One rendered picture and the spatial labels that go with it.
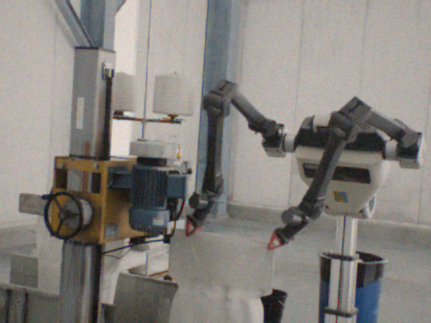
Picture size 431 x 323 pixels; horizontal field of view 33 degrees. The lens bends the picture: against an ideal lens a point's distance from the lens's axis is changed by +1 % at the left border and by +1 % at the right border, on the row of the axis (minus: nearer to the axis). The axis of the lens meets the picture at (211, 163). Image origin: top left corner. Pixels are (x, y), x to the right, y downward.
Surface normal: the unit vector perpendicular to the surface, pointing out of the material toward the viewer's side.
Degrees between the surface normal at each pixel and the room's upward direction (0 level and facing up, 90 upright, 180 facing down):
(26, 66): 90
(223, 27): 90
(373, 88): 90
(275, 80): 90
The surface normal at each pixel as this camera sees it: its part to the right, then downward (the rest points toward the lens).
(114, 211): 0.88, 0.08
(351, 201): -0.40, 0.65
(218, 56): -0.47, 0.01
